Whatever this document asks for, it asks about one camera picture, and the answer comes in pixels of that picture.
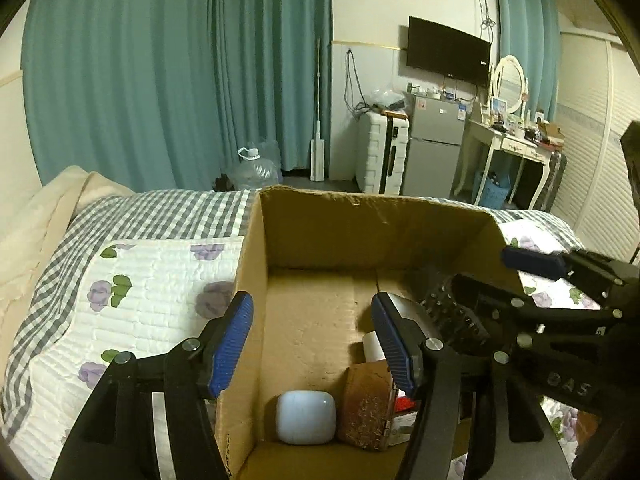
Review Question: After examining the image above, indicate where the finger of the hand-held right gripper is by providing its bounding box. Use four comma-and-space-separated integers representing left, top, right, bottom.
501, 246, 628, 288
450, 274, 623, 361

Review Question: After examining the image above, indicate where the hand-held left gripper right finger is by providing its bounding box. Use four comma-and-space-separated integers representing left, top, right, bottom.
371, 292, 573, 480

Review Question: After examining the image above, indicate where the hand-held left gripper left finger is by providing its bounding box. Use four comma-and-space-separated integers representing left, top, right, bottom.
50, 291, 255, 480

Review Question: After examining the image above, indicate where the black remote control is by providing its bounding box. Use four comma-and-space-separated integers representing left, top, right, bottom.
419, 267, 493, 356

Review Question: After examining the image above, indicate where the brown patterned case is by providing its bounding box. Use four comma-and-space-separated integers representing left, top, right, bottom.
336, 360, 398, 448

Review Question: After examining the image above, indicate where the light blue earbud case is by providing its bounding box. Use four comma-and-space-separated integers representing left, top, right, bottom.
276, 391, 337, 445

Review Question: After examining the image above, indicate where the cardboard box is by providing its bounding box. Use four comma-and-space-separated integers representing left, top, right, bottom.
214, 185, 526, 480

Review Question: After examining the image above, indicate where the blue plastic basket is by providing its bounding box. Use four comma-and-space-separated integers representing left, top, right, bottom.
472, 170, 508, 208

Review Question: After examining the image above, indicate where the dark suitcase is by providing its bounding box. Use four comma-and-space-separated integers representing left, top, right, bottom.
532, 150, 568, 213

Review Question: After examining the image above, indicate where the white louvred wardrobe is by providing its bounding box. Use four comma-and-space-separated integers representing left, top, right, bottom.
550, 30, 640, 261

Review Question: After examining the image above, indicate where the white dressing table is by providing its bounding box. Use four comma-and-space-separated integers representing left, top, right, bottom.
452, 117, 553, 208

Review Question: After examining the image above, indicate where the silver small fridge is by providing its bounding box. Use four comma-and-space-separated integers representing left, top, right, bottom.
401, 92, 471, 198

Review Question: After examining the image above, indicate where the clear water jug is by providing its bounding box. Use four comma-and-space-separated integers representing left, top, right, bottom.
222, 146, 283, 192

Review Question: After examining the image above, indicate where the oval white vanity mirror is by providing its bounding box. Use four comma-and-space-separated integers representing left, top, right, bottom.
487, 55, 530, 113

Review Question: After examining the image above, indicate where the white suitcase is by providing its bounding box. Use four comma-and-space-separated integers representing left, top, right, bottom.
356, 111, 412, 195

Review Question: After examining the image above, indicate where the white flat mop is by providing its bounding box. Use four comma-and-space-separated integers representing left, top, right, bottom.
309, 37, 326, 182

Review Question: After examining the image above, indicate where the clear plastic bag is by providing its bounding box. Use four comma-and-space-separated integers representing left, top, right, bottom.
370, 87, 408, 111

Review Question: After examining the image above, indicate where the cream duvet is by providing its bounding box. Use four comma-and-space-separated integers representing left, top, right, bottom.
0, 165, 136, 361

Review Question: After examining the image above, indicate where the narrow teal curtain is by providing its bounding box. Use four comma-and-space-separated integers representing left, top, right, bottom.
492, 0, 561, 121

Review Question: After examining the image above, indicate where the wide teal curtain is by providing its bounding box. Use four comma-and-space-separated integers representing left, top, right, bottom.
20, 0, 221, 196

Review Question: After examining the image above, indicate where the black wall television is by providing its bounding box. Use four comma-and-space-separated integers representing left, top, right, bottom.
406, 16, 492, 88

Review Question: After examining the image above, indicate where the air conditioner cable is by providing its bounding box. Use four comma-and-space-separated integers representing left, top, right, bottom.
477, 0, 496, 41

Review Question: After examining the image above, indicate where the dark wall cable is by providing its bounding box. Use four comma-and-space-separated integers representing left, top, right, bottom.
345, 49, 368, 116

